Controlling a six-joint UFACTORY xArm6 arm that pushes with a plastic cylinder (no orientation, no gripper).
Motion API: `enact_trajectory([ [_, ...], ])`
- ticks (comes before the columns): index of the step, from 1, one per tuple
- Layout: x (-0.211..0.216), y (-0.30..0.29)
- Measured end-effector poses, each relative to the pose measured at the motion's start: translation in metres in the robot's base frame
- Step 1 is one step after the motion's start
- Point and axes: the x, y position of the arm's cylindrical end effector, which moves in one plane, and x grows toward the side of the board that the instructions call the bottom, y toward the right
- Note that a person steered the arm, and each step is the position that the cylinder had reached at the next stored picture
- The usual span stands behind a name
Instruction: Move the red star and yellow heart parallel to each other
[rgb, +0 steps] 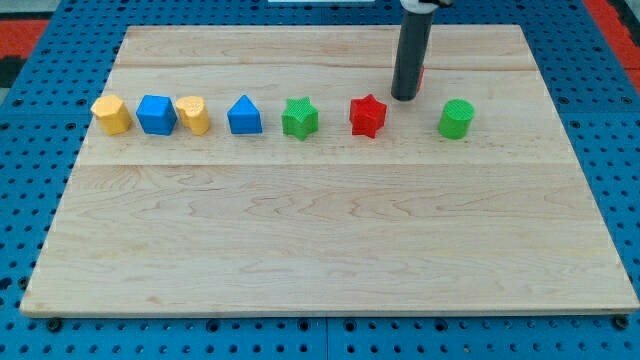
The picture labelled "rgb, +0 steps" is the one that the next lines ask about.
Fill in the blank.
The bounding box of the green star block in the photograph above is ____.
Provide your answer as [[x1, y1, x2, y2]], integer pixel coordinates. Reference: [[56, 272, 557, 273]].
[[281, 97, 319, 141]]

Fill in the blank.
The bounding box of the red star block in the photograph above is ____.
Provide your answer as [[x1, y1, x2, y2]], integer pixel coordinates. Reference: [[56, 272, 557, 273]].
[[349, 94, 387, 138]]

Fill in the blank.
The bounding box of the yellow heart block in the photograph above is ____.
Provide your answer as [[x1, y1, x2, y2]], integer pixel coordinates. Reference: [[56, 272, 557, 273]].
[[176, 96, 210, 135]]

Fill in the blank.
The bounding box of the wooden board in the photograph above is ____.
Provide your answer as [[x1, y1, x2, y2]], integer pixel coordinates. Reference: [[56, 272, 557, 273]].
[[21, 25, 639, 318]]

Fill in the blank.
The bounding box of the blue triangle block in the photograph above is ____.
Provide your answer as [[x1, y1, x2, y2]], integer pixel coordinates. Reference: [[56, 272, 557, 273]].
[[227, 94, 263, 135]]

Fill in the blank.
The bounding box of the green cylinder block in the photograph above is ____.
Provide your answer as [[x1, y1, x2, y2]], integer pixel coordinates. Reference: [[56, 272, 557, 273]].
[[438, 99, 475, 140]]

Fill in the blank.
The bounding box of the red block behind pusher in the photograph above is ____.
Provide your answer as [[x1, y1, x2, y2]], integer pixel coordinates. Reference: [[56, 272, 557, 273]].
[[416, 65, 425, 94]]

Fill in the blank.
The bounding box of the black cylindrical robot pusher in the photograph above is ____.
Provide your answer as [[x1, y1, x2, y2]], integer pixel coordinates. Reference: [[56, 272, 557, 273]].
[[391, 0, 454, 101]]

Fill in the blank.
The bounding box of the blue cube block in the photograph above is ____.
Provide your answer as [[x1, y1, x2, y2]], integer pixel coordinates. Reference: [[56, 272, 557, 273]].
[[136, 94, 177, 136]]

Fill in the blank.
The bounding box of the yellow hexagon block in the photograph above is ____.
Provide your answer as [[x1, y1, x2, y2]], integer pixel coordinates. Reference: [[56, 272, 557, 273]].
[[90, 94, 132, 135]]

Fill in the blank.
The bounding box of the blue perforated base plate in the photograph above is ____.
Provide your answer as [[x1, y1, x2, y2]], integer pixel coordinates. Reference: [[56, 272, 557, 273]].
[[1, 1, 639, 359]]

